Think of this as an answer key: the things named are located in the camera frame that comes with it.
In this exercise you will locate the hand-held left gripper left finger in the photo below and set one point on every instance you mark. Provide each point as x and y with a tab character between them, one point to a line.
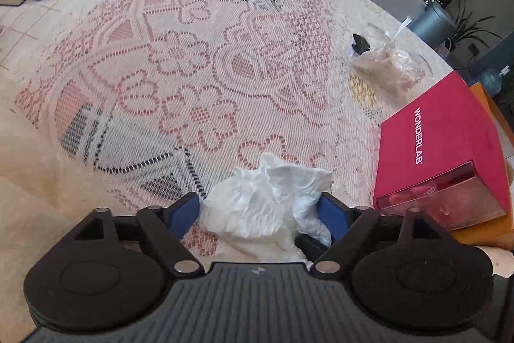
186	215

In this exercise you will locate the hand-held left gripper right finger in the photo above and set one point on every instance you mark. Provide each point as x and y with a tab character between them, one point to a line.
334	218

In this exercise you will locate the white tissue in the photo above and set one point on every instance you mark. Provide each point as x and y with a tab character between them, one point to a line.
261	202

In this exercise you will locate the orange cardboard box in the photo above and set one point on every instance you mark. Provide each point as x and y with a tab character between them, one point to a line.
484	96

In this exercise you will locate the red box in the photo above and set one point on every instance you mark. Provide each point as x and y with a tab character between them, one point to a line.
441	134

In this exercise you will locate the clear plastic bag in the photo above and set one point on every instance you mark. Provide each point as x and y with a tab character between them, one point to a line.
385	69

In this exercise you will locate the pink lace tablecloth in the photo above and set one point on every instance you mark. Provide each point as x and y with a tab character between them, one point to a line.
200	45

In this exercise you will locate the small black item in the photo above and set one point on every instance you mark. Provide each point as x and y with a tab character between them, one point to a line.
360	43

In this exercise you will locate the woven handbag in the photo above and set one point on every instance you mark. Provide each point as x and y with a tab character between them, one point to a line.
443	51

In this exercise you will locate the blue water jug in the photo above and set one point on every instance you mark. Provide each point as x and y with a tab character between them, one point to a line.
492	80

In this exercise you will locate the grey-blue trash can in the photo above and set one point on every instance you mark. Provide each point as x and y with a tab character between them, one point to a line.
431	23

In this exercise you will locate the long-leaf potted plant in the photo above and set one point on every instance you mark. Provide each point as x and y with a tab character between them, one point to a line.
461	25

